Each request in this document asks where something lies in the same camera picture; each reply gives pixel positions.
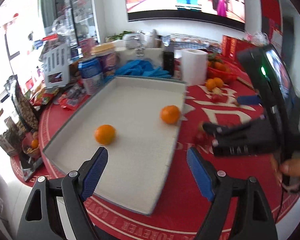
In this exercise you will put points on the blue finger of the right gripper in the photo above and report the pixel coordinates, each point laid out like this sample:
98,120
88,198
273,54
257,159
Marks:
249,100

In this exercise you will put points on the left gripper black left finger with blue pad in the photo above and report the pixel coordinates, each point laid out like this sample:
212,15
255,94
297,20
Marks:
41,218

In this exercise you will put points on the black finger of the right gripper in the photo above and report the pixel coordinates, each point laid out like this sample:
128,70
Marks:
242,132

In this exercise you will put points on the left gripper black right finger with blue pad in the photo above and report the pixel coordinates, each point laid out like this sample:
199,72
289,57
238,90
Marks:
253,218

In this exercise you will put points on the orange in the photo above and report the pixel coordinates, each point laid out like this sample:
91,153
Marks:
218,82
210,84

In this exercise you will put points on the orange tangerine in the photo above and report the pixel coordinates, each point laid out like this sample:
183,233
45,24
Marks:
170,114
105,134

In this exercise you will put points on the red cherry tomato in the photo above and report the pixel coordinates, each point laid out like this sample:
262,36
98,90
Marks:
216,98

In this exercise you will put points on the person's right hand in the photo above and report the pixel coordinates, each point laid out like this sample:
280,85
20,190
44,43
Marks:
290,168

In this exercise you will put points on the red fruit basket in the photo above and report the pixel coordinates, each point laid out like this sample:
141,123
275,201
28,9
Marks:
218,68

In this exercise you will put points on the red gift box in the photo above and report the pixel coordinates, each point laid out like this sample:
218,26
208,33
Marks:
232,46

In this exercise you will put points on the white paper towel roll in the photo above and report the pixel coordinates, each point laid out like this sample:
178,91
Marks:
193,66

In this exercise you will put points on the red round table mat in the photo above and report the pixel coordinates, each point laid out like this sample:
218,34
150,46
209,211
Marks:
181,208

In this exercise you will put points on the white shallow tray box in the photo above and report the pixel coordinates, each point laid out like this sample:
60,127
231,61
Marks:
139,158

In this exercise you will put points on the black power bank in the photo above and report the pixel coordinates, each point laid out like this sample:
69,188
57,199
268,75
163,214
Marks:
168,62

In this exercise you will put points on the peanut snack bag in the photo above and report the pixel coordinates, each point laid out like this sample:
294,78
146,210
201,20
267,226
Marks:
28,117

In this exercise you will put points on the blue rubber gloves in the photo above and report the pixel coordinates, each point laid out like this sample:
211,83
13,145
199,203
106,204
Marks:
141,68

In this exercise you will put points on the red snack packet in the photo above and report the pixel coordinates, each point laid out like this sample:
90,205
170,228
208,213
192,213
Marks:
72,98

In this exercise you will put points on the purple milk tea cup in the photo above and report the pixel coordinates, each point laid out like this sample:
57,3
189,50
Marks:
107,57

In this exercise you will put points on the blue drink can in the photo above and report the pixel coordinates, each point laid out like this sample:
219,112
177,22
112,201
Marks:
91,74

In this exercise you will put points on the white slotted phone stand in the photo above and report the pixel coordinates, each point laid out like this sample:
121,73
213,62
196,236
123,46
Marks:
56,67

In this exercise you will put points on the wall television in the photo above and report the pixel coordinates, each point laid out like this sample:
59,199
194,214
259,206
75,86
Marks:
228,13

